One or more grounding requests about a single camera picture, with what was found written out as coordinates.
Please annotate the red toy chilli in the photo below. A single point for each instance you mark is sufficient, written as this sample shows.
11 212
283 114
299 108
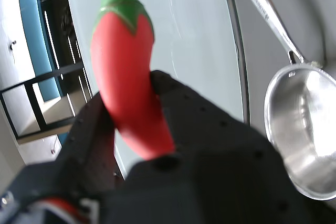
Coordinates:
123 72

